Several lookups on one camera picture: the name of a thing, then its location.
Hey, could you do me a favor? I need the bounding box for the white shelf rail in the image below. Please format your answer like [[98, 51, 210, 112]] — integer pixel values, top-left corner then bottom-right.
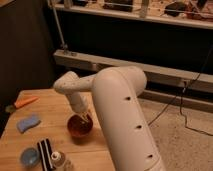
[[53, 49, 213, 93]]

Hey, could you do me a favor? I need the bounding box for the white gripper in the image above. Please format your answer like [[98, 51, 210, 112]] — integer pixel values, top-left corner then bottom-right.
[[66, 92, 89, 122]]

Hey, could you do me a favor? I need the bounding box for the metal pole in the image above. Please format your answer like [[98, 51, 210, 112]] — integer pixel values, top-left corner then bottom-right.
[[50, 0, 68, 54]]

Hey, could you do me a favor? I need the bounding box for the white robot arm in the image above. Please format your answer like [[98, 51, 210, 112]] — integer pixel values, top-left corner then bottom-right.
[[54, 66, 166, 171]]

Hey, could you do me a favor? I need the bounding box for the clear plastic bottle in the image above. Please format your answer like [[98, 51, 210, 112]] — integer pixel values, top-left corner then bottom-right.
[[51, 151, 73, 171]]

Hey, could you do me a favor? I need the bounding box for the black object on shelf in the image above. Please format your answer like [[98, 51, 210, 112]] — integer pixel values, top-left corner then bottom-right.
[[164, 2, 187, 17]]

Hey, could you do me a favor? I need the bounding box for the black power cable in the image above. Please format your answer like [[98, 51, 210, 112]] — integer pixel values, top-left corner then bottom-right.
[[147, 46, 213, 137]]

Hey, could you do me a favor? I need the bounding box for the orange toy carrot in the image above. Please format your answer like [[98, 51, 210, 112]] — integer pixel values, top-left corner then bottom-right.
[[5, 96, 37, 113]]

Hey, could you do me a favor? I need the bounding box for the brown ceramic bowl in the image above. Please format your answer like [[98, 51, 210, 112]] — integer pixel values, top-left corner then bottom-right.
[[67, 115, 93, 138]]

